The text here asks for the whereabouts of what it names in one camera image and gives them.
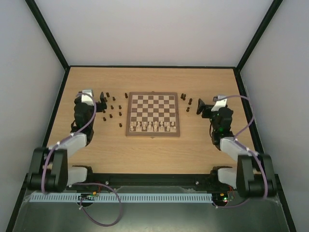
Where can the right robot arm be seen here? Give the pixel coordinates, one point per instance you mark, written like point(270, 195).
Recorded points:
point(248, 161)

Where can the wooden chess board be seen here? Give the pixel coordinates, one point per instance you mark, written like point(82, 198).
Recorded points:
point(151, 107)

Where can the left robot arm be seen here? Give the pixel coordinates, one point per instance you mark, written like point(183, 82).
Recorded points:
point(49, 170)

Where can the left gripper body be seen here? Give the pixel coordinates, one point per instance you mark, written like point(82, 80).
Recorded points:
point(100, 107)

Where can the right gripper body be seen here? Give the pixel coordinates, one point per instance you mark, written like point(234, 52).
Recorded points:
point(205, 111)

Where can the black aluminium frame rail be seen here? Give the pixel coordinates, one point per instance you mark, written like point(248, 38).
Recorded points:
point(154, 180)

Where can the white slotted cable duct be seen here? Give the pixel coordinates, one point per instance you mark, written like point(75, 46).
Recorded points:
point(121, 197)

